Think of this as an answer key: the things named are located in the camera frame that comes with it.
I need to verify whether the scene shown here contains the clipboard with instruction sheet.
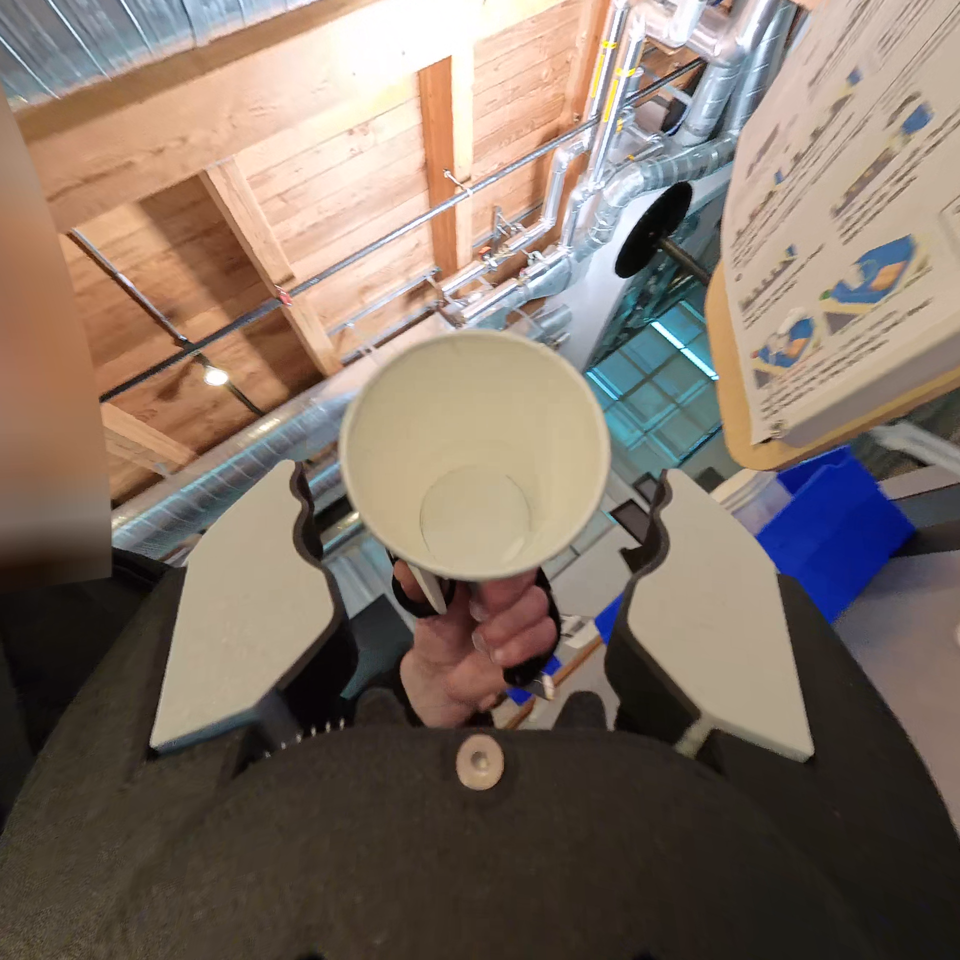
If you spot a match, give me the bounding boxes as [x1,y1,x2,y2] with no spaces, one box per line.
[705,0,960,472]

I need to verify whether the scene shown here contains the white paper cup green stripe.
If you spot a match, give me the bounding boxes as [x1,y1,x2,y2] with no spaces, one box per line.
[337,328,612,585]

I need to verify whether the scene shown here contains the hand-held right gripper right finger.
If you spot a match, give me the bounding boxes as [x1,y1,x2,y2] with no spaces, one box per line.
[603,467,816,762]

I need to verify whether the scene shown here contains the person's black clothing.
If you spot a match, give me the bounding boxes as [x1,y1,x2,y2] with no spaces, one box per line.
[0,547,170,826]

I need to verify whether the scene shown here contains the silver ribbed air duct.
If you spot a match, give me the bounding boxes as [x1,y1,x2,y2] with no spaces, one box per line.
[111,390,361,562]
[0,0,331,114]

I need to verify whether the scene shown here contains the silver insulated pipes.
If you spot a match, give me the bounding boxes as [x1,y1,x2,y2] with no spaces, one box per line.
[442,0,815,331]

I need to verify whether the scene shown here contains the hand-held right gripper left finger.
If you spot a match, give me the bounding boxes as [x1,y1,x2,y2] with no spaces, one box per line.
[148,457,355,755]

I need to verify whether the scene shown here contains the person's left hand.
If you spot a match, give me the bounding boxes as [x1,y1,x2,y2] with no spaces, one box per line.
[393,558,560,729]

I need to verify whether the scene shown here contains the blue plastic bin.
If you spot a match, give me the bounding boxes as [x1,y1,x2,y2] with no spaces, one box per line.
[753,446,918,625]

